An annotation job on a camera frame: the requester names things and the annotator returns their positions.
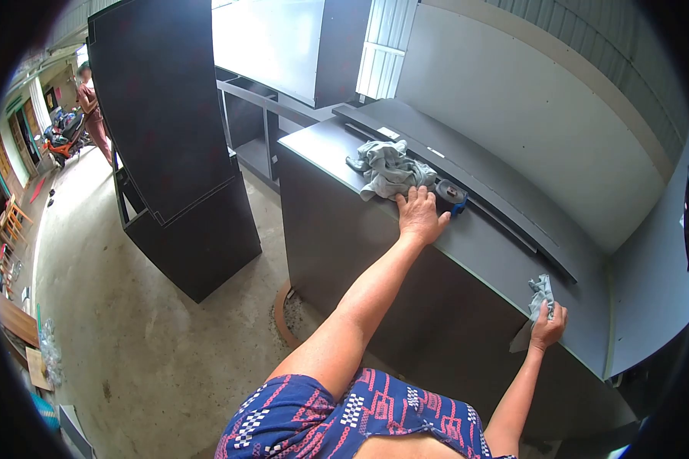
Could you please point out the crumpled grey cloth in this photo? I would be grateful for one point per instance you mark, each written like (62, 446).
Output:
(390, 169)

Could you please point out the person's left middle finger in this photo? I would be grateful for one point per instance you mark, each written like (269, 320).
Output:
(419, 195)

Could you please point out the low dark cabinet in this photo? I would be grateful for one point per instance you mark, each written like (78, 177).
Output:
(436, 310)

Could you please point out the person's left little finger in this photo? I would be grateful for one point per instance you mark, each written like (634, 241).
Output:
(401, 202)

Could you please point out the person's left ring finger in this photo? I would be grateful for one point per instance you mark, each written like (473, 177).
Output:
(410, 198)

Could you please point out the blue black tape measure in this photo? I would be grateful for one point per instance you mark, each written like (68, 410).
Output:
(451, 196)

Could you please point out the white corrugated panel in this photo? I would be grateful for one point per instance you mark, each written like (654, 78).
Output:
(383, 46)

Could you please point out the person's right fingers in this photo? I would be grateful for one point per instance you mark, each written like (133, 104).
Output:
(561, 318)

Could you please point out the brown curved hoop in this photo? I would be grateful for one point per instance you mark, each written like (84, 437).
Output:
(279, 315)

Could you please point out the long dark panel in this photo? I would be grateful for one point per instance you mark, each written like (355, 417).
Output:
(494, 195)

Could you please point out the tall dark cabinet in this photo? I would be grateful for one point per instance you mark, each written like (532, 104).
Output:
(166, 143)

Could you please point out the person's right thumb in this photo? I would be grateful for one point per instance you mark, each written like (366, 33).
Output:
(544, 313)

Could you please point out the person's left thumb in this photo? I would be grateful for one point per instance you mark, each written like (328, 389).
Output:
(443, 220)

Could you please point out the brown wooden board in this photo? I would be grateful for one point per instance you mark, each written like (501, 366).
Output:
(16, 318)

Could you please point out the dark open shelf frame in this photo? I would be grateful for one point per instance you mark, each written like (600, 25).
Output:
(252, 126)

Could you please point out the wooden chair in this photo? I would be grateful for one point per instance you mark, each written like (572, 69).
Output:
(11, 221)

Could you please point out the person's left index finger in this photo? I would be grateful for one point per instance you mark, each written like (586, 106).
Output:
(428, 196)

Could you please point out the person's body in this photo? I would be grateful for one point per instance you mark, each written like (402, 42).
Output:
(321, 419)

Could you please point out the grey upright side panel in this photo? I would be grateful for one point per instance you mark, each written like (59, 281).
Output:
(649, 275)

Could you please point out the grey dark-sided cabinet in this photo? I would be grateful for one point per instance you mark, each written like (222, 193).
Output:
(275, 46)

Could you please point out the small grey wiping cloth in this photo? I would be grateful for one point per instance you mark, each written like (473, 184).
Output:
(538, 292)

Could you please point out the person's right hand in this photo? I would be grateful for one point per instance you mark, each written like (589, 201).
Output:
(546, 330)

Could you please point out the large grey board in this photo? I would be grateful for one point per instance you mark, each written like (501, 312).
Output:
(528, 120)

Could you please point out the orange motorbike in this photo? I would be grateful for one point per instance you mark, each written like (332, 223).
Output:
(63, 140)

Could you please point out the person's left hand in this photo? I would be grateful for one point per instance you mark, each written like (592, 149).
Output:
(419, 221)

